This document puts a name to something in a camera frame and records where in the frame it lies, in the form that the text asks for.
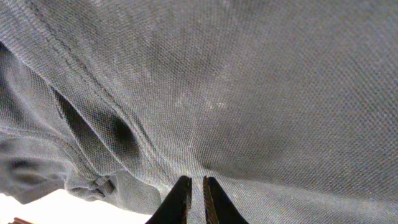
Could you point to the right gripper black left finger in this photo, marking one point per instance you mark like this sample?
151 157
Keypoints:
174 209

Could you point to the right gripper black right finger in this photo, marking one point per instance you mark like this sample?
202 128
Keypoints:
219 209

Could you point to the black polo shirt white logo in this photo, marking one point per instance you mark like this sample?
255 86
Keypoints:
290 105

